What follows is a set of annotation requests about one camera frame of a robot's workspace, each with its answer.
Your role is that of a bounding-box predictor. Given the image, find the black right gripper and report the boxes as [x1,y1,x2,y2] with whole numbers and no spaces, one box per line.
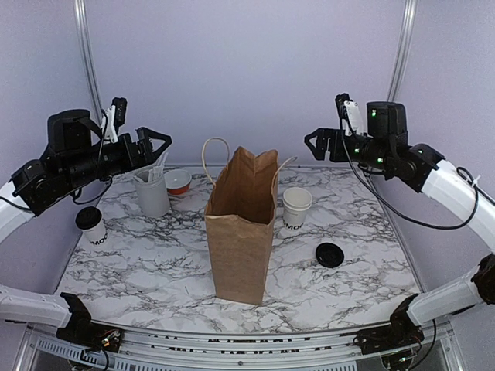
[305,127,394,172]

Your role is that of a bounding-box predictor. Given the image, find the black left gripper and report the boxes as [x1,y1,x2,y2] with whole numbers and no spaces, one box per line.
[63,125,172,189]

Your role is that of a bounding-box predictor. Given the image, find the brown paper bag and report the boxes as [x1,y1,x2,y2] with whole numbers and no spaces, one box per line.
[204,147,285,305]

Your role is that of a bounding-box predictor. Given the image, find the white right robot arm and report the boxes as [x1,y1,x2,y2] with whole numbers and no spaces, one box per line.
[304,94,494,346]

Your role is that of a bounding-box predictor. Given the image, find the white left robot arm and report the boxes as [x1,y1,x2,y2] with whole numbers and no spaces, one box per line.
[1,109,172,344]

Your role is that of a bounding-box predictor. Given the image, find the white plastic utensils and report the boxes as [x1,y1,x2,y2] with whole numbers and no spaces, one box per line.
[147,151,169,182]

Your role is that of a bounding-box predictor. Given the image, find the orange white bowl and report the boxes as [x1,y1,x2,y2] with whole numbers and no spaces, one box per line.
[164,169,192,196]

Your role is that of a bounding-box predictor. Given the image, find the white utensil holder cup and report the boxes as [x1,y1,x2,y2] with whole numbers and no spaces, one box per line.
[133,165,170,218]

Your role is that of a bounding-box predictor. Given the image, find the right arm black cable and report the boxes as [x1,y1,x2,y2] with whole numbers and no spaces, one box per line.
[338,104,495,230]

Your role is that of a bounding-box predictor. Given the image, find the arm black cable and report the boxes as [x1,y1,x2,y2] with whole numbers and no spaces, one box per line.
[0,111,113,212]
[338,104,495,230]

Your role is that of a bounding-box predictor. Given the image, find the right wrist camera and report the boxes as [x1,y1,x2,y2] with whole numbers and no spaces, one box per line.
[335,93,365,136]

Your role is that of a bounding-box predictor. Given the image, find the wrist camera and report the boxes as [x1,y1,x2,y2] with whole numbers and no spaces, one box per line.
[335,93,365,136]
[100,97,128,143]

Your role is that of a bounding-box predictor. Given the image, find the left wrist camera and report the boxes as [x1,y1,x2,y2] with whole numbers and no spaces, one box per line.
[100,97,128,143]

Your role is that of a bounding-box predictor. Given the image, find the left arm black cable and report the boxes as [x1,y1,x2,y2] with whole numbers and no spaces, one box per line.
[0,111,113,212]

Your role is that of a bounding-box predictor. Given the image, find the left aluminium corner post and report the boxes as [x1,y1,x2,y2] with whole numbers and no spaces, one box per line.
[73,0,102,116]

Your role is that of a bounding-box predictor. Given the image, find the aluminium corner post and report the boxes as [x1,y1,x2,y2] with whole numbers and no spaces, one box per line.
[387,0,418,101]
[73,0,102,116]

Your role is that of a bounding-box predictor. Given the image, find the right aluminium corner post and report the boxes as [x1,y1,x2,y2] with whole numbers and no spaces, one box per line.
[387,0,418,101]

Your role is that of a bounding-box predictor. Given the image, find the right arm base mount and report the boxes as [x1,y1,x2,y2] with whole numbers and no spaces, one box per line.
[353,294,425,355]

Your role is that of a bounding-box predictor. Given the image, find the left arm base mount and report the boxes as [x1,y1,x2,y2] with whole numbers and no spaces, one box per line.
[56,292,123,352]

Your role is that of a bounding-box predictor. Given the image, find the aluminium front rail frame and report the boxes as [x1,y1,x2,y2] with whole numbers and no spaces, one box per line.
[13,320,466,370]

